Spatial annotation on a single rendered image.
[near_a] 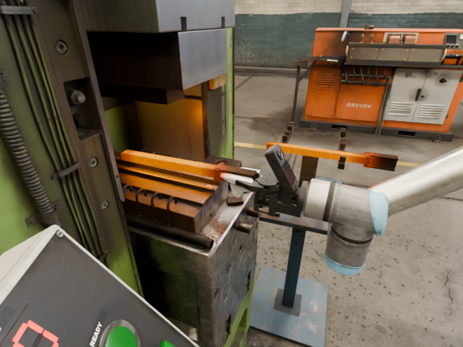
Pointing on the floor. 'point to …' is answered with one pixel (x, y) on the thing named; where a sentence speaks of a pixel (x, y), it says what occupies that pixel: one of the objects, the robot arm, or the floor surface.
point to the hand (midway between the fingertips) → (227, 171)
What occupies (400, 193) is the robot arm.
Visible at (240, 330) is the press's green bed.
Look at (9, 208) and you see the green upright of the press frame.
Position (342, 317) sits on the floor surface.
